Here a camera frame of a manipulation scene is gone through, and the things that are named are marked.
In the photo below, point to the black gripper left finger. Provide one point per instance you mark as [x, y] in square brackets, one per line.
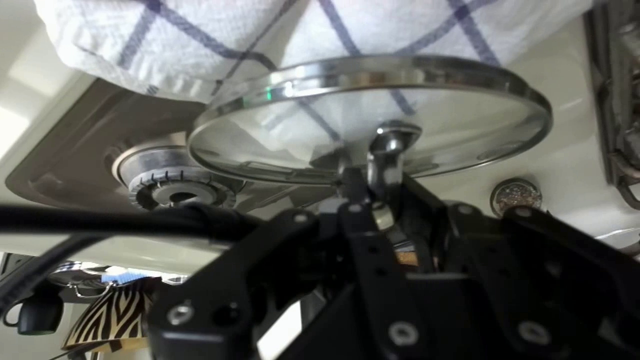
[220, 293]

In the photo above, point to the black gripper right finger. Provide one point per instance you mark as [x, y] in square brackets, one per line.
[532, 281]

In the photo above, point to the round glass lid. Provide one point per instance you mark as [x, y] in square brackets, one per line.
[281, 143]

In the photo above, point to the zebra pattern bag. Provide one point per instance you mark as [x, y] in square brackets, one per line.
[113, 316]

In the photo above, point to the bare metal burner grate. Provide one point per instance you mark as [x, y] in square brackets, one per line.
[623, 101]

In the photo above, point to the white checkered dish towel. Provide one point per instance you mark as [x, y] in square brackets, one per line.
[201, 41]

